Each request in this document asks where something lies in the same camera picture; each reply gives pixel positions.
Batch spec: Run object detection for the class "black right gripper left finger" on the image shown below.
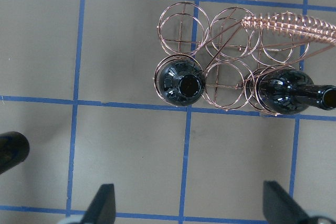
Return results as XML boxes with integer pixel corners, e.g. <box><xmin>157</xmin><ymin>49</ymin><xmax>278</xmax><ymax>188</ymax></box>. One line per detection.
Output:
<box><xmin>81</xmin><ymin>184</ymin><xmax>116</xmax><ymax>223</ymax></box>

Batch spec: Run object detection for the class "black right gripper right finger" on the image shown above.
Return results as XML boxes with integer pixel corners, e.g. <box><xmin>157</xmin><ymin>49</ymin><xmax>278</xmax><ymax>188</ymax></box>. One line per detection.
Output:
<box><xmin>262</xmin><ymin>181</ymin><xmax>312</xmax><ymax>224</ymax></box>

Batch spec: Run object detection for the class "dark wine bottle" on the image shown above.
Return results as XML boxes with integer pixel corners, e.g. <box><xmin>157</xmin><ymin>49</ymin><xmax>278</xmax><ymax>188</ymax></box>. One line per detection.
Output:
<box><xmin>1</xmin><ymin>131</ymin><xmax>30</xmax><ymax>174</ymax></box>
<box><xmin>256</xmin><ymin>69</ymin><xmax>335</xmax><ymax>114</ymax></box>
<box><xmin>159</xmin><ymin>59</ymin><xmax>205</xmax><ymax>106</ymax></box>

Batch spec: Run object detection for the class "copper wire bottle basket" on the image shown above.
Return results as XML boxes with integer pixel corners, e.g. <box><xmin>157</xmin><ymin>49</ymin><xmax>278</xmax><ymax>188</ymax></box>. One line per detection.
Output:
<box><xmin>153</xmin><ymin>2</ymin><xmax>335</xmax><ymax>116</ymax></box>

